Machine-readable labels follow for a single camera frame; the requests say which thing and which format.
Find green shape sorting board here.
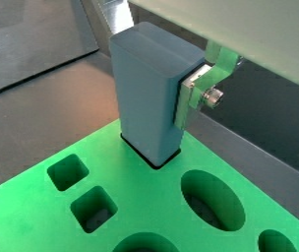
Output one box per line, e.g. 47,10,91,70
0,123,299,252

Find blue rectangular block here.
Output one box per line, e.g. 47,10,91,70
109,22,202,167

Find silver green gripper finger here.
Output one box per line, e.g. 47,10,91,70
174,40,243,130

